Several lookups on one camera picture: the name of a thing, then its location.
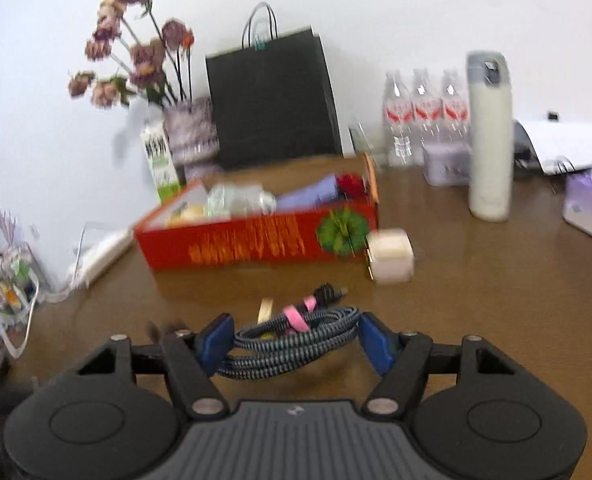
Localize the purple woven cloth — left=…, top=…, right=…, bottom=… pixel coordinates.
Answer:
left=275, top=174, right=339, bottom=211

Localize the purple textured vase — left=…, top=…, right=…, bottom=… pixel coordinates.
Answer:
left=162, top=98, right=220, bottom=182

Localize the water bottle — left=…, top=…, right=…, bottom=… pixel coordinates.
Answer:
left=383, top=70, right=414, bottom=167
left=440, top=70, right=470, bottom=143
left=412, top=68, right=442, bottom=145

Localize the green white milk carton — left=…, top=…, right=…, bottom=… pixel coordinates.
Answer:
left=140, top=120, right=181, bottom=203

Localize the braided black cable coil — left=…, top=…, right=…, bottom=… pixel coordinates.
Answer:
left=212, top=282, right=364, bottom=380

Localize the white power strip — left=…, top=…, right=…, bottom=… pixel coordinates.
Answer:
left=67, top=230, right=133, bottom=289

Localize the plastic bag of items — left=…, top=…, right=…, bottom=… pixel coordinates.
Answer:
left=0, top=206, right=41, bottom=360

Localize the dried pink flower bouquet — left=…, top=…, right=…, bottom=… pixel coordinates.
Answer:
left=67, top=0, right=195, bottom=110

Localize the small lavender tin box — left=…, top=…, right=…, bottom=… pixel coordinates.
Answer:
left=423, top=142, right=471, bottom=188

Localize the white thermos bottle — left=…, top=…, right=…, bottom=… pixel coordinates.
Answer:
left=466, top=51, right=514, bottom=222

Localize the red orange cardboard box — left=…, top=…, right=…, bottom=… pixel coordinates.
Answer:
left=133, top=154, right=378, bottom=271

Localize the red fabric rose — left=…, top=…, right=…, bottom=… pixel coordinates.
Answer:
left=336, top=174, right=368, bottom=200

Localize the water bottle middle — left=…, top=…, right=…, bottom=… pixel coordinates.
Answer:
left=412, top=68, right=442, bottom=145

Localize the yellow white plush dog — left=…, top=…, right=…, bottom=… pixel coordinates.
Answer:
left=165, top=204, right=208, bottom=229

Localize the pink cube charger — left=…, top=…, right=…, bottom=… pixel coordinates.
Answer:
left=366, top=229, right=415, bottom=285

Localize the black paper shopping bag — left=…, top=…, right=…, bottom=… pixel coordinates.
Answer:
left=206, top=2, right=343, bottom=170

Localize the water bottle left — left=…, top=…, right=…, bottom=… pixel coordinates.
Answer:
left=383, top=70, right=414, bottom=167

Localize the clear plastic bag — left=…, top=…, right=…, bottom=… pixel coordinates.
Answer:
left=205, top=183, right=276, bottom=217

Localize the clear glass cup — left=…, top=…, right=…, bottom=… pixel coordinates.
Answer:
left=348, top=122, right=390, bottom=170

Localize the water bottle right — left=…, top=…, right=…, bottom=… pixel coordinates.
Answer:
left=440, top=70, right=470, bottom=143

